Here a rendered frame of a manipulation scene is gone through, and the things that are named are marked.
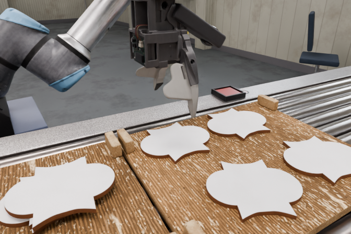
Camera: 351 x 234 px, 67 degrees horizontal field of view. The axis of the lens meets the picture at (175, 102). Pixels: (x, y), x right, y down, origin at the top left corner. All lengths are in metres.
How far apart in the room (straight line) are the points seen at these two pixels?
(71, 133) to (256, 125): 0.42
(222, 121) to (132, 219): 0.32
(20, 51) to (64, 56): 0.11
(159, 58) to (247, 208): 0.26
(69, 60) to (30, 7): 10.31
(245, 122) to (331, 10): 3.84
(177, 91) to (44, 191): 0.24
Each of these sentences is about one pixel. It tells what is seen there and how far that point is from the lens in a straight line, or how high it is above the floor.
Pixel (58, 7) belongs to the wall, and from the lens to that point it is 11.27.
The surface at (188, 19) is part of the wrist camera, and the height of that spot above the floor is 1.18.
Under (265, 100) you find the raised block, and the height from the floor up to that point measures 0.95.
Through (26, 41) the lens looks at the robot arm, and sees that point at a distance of 0.82.
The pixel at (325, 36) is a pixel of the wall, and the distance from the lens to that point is 4.44.
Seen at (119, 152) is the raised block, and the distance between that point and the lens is 0.51.
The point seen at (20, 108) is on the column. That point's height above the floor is 0.87.
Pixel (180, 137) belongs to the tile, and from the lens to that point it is 0.55.
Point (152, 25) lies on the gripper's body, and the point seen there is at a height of 1.17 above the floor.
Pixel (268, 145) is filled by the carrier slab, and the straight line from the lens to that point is 0.57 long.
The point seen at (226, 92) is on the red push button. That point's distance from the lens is 0.83.
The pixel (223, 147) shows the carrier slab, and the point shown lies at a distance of 0.54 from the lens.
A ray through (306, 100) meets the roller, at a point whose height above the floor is 0.92.
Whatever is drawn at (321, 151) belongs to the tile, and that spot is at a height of 0.94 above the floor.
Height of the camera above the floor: 1.23
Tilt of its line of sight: 24 degrees down
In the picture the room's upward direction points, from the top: straight up
